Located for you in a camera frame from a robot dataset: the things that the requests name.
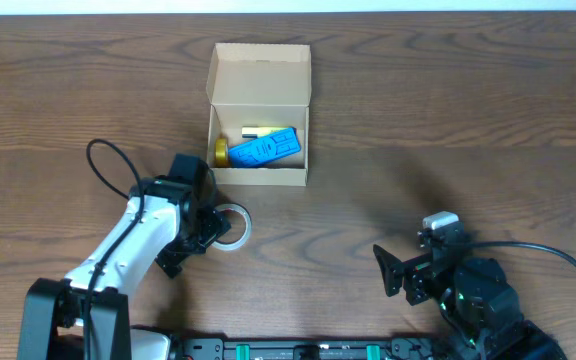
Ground black mounting rail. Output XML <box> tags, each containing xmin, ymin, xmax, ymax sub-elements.
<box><xmin>167</xmin><ymin>338</ymin><xmax>450</xmax><ymax>360</ymax></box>

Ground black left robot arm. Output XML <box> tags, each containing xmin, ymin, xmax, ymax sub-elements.
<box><xmin>17</xmin><ymin>176</ymin><xmax>231</xmax><ymax>359</ymax></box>

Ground clear adhesive tape roll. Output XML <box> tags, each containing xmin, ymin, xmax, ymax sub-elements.
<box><xmin>213</xmin><ymin>204</ymin><xmax>252</xmax><ymax>252</ymax></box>

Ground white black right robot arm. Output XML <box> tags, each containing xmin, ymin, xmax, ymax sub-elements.
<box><xmin>373</xmin><ymin>245</ymin><xmax>566</xmax><ymax>360</ymax></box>

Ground small yellow tape roll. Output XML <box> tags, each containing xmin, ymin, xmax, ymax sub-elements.
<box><xmin>215</xmin><ymin>138</ymin><xmax>230</xmax><ymax>168</ymax></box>

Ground blue plastic tape dispenser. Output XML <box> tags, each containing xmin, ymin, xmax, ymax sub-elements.
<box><xmin>228</xmin><ymin>128</ymin><xmax>301</xmax><ymax>168</ymax></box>

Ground cardboard box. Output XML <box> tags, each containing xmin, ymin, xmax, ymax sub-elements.
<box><xmin>206</xmin><ymin>43</ymin><xmax>312</xmax><ymax>186</ymax></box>

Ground yellow highlighter pen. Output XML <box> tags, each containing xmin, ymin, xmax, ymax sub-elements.
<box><xmin>241</xmin><ymin>126</ymin><xmax>286</xmax><ymax>139</ymax></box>

